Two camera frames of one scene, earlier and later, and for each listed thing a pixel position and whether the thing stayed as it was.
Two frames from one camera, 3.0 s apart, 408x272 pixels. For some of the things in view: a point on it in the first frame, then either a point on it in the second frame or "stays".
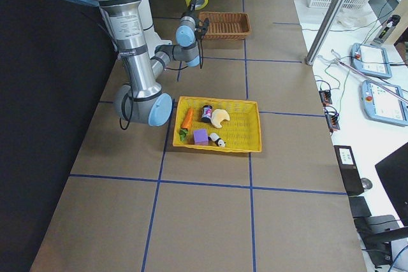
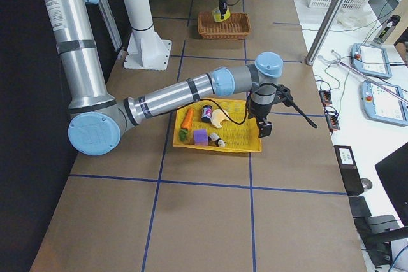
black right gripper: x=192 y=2 to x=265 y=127
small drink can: x=206 y=113 stays
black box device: x=349 y=169 stays
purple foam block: x=200 y=137 stays
